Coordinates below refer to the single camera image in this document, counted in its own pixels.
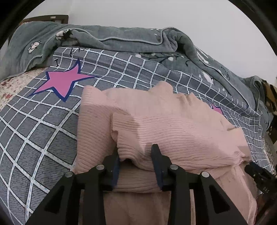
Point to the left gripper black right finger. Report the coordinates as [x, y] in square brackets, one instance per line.
[161, 165]

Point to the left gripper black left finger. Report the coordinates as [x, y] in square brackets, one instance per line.
[112, 166]

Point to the pink knit sweater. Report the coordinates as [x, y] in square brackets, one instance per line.
[193, 134]

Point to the brown olive clothes pile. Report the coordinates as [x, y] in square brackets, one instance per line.
[270, 96]

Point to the grey checked star bedsheet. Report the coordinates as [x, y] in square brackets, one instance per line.
[39, 131]

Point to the floral white pillow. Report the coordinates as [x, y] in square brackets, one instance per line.
[13, 85]

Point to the grey-green fleece blanket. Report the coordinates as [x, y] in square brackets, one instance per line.
[33, 42]

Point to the dark wooden headboard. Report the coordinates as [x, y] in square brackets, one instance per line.
[63, 19]

